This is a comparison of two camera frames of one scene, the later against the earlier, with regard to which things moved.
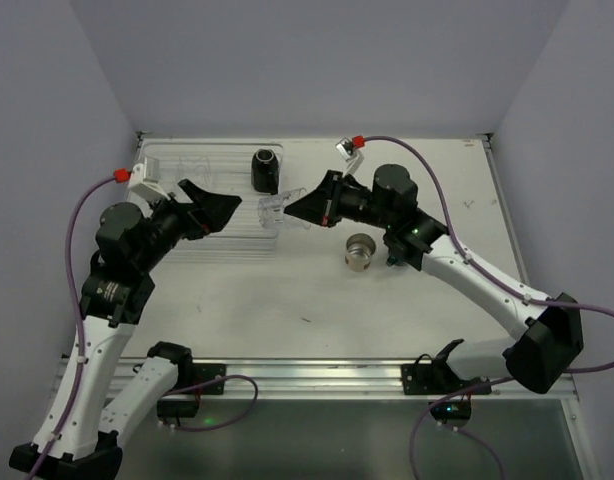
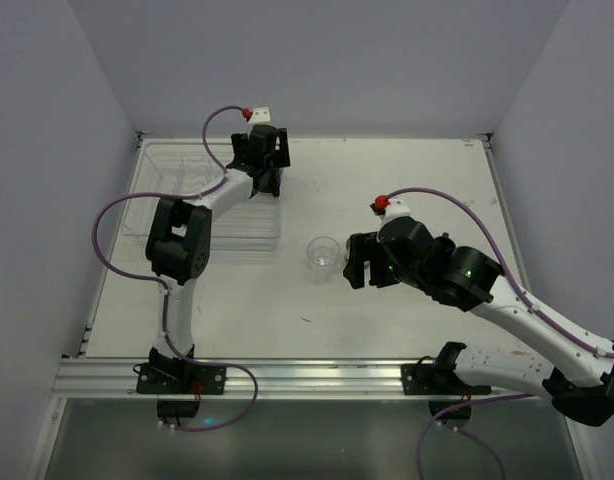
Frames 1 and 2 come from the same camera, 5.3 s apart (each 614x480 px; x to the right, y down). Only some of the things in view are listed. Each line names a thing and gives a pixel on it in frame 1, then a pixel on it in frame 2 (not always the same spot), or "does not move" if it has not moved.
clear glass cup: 270,209 → 323,253
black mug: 265,171 does not move
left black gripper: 192,215 → 260,159
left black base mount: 193,380 does not move
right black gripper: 332,198 → 370,260
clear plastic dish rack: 246,169 does not move
